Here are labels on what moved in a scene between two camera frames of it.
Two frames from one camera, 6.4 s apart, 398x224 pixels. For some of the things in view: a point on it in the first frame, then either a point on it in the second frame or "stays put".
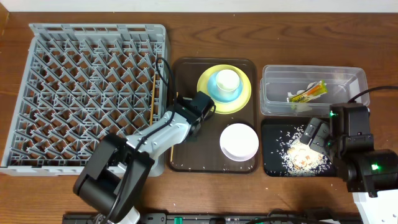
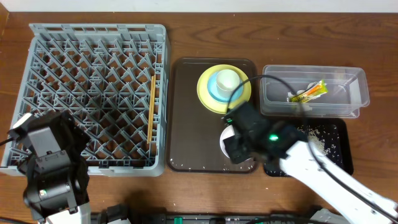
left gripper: [195, 125] -> [50, 155]
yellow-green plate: [227, 86] stays put
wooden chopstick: [153, 101] stays put
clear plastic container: [308, 91] stays put
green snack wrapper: [318, 89] stays put
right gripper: [315, 137] -> [236, 150]
